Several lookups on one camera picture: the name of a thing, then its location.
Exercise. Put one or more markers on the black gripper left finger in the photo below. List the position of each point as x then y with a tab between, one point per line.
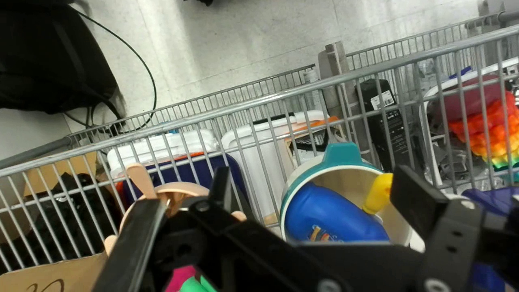
130	249

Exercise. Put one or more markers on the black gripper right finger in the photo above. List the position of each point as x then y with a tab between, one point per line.
448	244

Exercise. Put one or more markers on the white bowl with teal rim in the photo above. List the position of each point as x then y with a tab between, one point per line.
346	179

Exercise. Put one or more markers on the blue plastic bin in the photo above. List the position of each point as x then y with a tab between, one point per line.
497	200

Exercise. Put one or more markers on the pink spoon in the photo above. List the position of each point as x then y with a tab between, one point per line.
142	181

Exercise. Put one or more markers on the large brown cardboard box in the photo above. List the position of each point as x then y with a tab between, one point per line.
54	277

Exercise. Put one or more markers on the white lidded container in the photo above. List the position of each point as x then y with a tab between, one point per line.
163	147
260	157

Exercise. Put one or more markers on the small brown cardboard box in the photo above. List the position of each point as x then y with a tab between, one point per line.
49	176

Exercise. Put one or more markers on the rainbow stacking toy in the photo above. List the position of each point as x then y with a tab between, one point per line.
487	132

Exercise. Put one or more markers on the blue toy bottle yellow spout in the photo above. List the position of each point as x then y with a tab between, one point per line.
330	217

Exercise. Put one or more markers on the black handheld device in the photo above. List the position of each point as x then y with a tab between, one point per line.
390	124

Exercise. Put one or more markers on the black bag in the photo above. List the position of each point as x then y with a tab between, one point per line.
49	54

